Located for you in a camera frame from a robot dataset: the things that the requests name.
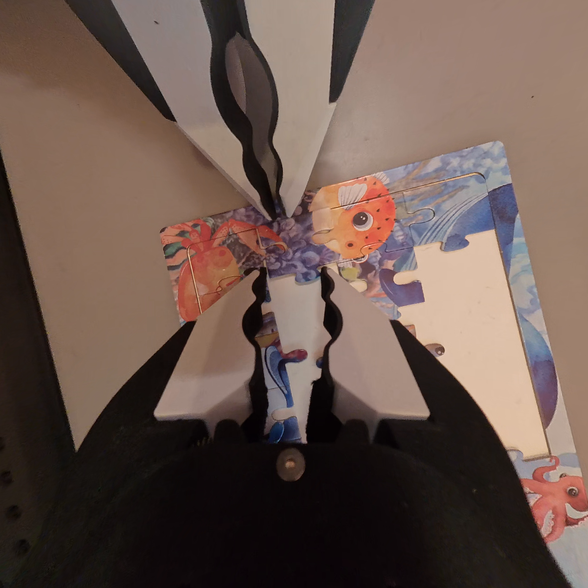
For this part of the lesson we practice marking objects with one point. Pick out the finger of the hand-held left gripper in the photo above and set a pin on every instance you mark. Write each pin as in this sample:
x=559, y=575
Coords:
x=183, y=92
x=303, y=92

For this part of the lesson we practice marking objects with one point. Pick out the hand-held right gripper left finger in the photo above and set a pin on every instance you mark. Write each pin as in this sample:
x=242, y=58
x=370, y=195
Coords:
x=202, y=367

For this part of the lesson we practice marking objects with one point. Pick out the black perforated chair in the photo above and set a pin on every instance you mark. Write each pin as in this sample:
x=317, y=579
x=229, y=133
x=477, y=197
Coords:
x=23, y=367

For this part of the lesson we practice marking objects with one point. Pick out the sea animal jigsaw puzzle tray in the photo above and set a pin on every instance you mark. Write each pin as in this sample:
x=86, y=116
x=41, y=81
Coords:
x=459, y=298

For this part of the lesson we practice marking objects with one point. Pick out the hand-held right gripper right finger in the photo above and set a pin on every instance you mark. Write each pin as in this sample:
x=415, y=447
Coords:
x=381, y=367

